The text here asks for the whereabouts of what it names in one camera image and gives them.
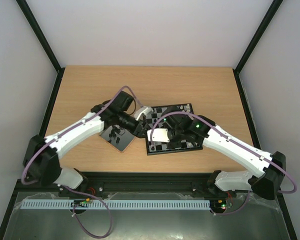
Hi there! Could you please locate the black frame post left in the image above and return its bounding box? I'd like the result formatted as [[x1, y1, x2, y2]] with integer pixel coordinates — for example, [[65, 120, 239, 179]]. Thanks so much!
[[16, 0, 65, 73]]

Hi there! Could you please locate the black frame post right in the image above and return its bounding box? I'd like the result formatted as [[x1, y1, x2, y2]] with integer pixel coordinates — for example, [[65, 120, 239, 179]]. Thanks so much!
[[234, 0, 283, 75]]

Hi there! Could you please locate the metal tray with wooden rim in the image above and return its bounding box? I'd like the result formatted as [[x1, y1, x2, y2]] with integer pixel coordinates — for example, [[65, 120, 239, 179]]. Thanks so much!
[[99, 125, 135, 153]]

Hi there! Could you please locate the light blue slotted cable duct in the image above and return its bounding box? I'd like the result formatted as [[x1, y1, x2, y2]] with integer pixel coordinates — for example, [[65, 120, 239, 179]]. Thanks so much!
[[20, 199, 211, 211]]

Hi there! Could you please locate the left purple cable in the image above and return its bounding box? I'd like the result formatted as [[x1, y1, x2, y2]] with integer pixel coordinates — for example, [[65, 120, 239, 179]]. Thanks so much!
[[21, 85, 141, 237]]

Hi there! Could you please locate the black and silver chessboard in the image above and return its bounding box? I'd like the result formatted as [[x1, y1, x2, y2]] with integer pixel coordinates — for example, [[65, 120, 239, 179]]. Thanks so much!
[[143, 103, 203, 156]]

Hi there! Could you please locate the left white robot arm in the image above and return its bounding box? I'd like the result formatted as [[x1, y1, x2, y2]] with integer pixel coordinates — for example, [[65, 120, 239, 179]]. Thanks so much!
[[21, 90, 152, 189]]

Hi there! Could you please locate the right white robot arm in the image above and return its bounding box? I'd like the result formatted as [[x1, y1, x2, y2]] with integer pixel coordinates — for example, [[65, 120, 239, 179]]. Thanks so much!
[[162, 107, 286, 200]]

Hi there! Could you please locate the purple cable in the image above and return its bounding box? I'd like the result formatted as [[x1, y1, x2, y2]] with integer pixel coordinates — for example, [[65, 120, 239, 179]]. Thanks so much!
[[149, 111, 298, 217], [21, 85, 141, 237]]

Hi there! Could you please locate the black frame post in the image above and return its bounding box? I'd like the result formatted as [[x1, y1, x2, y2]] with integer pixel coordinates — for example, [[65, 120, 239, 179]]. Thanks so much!
[[16, 0, 65, 73], [234, 0, 283, 75]]

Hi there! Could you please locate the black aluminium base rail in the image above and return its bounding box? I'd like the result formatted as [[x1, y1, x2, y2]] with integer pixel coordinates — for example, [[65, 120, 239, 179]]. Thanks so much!
[[16, 171, 281, 200]]

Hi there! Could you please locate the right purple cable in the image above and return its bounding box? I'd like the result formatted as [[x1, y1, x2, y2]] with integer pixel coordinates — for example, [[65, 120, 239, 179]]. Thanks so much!
[[149, 111, 298, 217]]

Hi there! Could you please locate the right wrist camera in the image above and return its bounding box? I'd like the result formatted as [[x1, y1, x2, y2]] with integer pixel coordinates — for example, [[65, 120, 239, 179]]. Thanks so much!
[[147, 128, 170, 143]]

